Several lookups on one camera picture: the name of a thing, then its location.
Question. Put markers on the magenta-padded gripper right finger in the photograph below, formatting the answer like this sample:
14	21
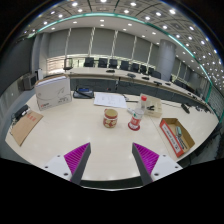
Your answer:
146	158

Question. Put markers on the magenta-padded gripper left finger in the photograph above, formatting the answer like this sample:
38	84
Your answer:
77	158

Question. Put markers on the clear bottle with red cap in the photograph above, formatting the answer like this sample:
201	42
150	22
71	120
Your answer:
136	116

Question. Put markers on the open brown cardboard box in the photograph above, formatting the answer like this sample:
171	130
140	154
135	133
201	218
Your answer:
170	136

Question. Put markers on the grey whiteboard eraser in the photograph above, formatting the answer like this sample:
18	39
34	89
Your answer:
178	131

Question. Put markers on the beige plastic organizer tray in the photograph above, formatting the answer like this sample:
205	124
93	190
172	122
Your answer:
156	111

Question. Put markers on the black hand tool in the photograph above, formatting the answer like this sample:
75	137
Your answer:
150	108

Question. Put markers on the red and cream mug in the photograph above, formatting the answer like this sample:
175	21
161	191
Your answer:
110	118

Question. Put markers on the flat brown cardboard sheet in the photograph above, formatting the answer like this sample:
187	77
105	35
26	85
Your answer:
26	128

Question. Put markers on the black desk microphone unit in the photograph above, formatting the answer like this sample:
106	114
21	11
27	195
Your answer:
185	108

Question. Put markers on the black conference microphone console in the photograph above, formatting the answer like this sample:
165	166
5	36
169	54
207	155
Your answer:
83	93

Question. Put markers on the white paper sheet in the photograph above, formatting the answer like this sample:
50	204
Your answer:
110	100

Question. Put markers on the white printed cardboard box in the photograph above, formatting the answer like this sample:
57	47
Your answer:
53	93

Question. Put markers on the black flat device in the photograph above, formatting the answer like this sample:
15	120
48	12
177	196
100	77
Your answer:
20	112

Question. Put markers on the long curved conference desk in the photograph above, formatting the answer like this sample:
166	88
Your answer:
100	72

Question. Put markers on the grey box monitor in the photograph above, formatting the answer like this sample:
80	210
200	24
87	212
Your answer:
30	81

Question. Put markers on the row of black office chairs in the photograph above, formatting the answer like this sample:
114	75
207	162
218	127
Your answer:
113	63

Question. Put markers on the group of ceiling lights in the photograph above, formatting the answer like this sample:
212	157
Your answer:
126	11

